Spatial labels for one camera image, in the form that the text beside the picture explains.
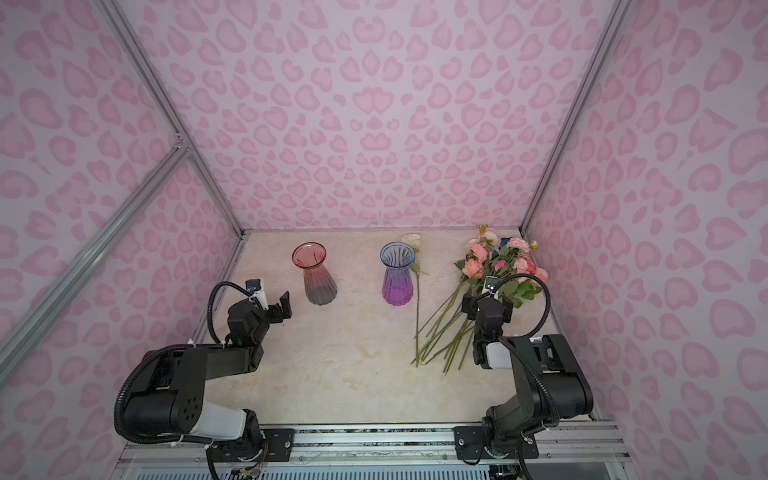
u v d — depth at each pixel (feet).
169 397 1.44
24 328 1.71
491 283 2.59
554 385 1.42
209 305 2.10
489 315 2.31
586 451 2.40
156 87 2.63
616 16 2.29
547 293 2.28
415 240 3.62
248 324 2.32
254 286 2.57
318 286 3.02
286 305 2.77
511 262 3.21
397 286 3.33
